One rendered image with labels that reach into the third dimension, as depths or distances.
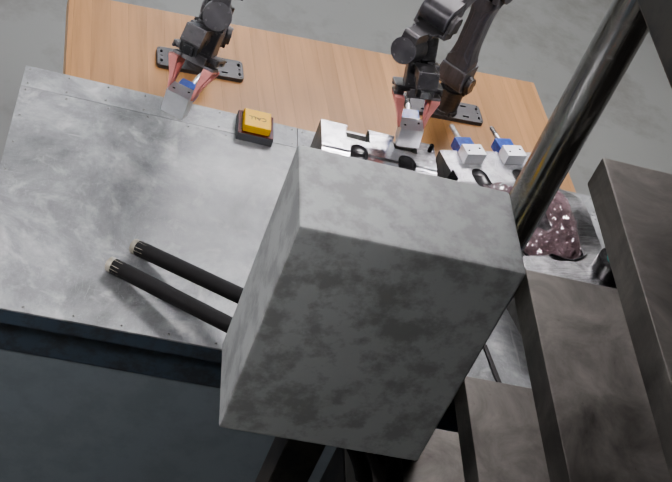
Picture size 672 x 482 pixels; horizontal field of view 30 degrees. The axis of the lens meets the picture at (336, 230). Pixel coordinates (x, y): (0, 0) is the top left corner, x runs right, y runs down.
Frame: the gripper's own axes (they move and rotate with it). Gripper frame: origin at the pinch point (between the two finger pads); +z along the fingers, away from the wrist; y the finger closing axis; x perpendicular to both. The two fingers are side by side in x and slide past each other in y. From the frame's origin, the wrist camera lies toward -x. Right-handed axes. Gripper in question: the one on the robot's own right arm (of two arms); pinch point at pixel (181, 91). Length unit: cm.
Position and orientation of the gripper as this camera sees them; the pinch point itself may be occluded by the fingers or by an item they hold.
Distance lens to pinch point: 255.0
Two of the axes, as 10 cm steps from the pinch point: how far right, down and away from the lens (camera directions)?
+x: 1.5, -1.4, 9.8
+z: -4.3, 8.8, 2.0
